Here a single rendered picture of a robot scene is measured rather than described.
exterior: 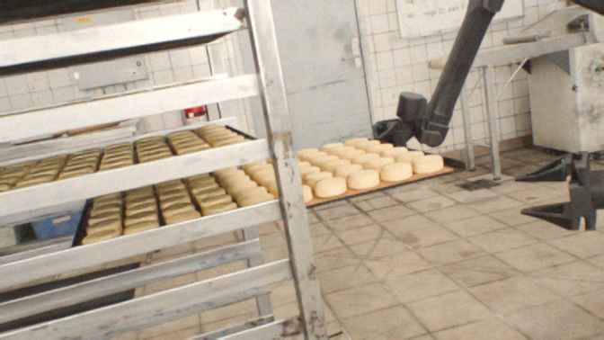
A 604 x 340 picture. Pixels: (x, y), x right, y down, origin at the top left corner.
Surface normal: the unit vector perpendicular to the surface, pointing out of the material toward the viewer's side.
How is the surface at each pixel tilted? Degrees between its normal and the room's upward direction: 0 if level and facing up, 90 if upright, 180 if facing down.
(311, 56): 90
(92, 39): 90
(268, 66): 90
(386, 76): 90
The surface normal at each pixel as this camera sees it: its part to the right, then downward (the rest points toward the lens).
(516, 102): 0.21, 0.18
